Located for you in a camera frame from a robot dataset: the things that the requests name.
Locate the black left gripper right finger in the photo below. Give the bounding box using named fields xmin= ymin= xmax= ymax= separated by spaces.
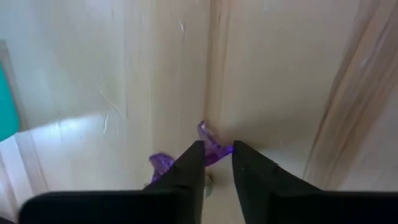
xmin=231 ymin=140 xmax=321 ymax=224

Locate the teal plastic bin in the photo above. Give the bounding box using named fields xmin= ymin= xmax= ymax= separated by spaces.
xmin=0 ymin=58 xmax=22 ymax=142

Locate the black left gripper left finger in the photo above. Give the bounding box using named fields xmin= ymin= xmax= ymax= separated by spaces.
xmin=144 ymin=141 xmax=206 ymax=224

